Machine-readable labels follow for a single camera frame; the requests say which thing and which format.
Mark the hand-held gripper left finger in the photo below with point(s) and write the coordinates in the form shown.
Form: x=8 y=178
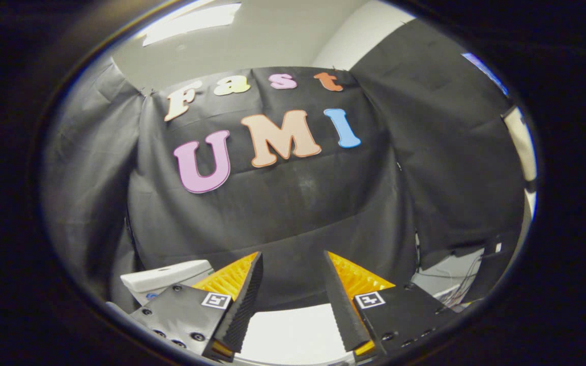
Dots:
x=244 y=305

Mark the black backdrop cloth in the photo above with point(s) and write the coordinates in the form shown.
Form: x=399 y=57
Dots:
x=293 y=203

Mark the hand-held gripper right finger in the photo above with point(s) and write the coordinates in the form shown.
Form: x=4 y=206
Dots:
x=341 y=305

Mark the ceiling light panel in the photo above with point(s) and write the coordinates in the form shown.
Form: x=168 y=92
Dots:
x=196 y=20

